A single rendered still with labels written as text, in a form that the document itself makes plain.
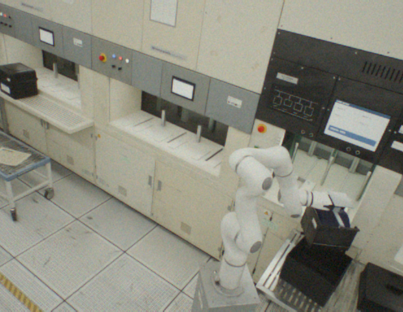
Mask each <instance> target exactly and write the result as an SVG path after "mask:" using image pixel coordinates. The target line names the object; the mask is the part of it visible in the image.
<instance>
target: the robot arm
mask: <svg viewBox="0 0 403 312"><path fill-rule="evenodd" d="M229 167H230V168H231V169H232V170H233V171H234V172H235V173H236V174H237V175H238V176H239V177H241V178H242V179H243V180H244V181H245V183H246V185H245V186H243V187H241V188H239V189H238V191H236V194H235V212H230V213H228V214H227V215H226V216H225V217H224V218H223V219H222V223H221V234H222V239H223V242H224V246H225V252H224V256H223V260H222V264H221V267H219V268H217V269H216V270H215V271H214V272H213V274H212V276H211V283H212V285H213V287H214V289H216V290H217V291H218V292H219V293H220V294H223V295H225V296H238V295H240V294H241V293H242V292H243V291H244V290H245V288H246V280H245V278H244V276H243V275H242V273H243V271H244V267H245V264H246V260H247V258H248V254H253V253H255V252H257V251H258V250H259V249H260V247H261V245H262V243H263V238H262V231H261V226H260V223H259V220H258V217H257V202H258V197H259V195H260V194H262V193H264V192H267V191H268V190H269V189H270V188H271V186H272V182H273V178H272V174H271V173H270V171H269V170H268V169H267V168H272V169H273V171H274V173H275V176H276V179H277V180H278V183H279V190H278V202H279V203H283V205H284V208H285V210H286V212H287V214H288V215H289V216H290V217H291V218H299V217H300V216H301V215H302V206H306V207H309V206H311V207H314V208H317V209H322V210H327V211H328V210H329V209H331V210H333V208H334V207H338V206H334V204H333V205H332V203H333V202H332V199H331V198H330V196H329V194H327V193H326V192H310V191H309V190H299V189H298V186H297V182H296V176H295V173H294V166H293V163H292V161H291V156H290V155H289V152H288V151H287V149H286V148H284V147H283V146H274V147H271V148H265V149H257V148H241V149H238V150H235V151H234V152H233V153H231V155H230V156H229Z"/></svg>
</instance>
